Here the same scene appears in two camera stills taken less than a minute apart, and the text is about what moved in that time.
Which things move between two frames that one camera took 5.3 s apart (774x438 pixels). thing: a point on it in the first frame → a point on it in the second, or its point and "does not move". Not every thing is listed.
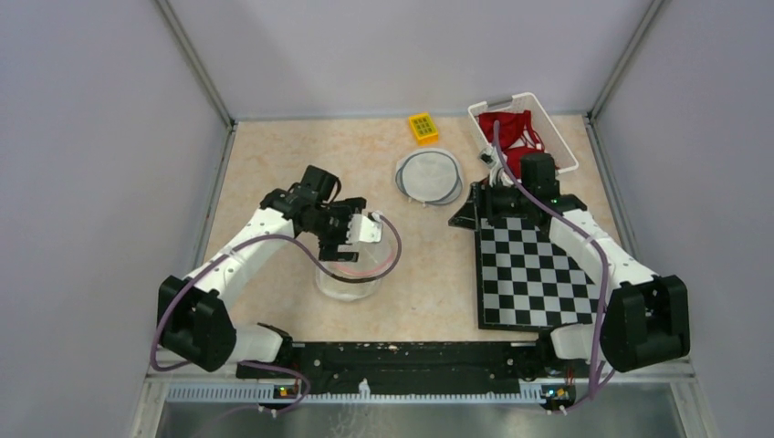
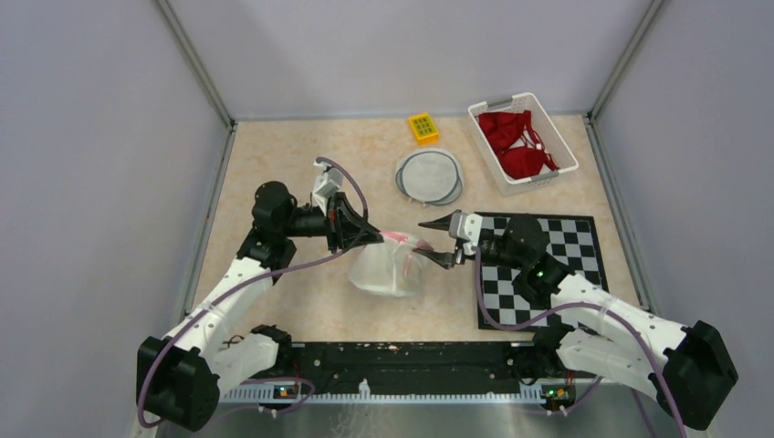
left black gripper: x=345 y=209 → x=338 y=210
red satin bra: x=517 y=136 does not move
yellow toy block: x=424 y=129 does not move
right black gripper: x=480 y=199 → x=445 y=259
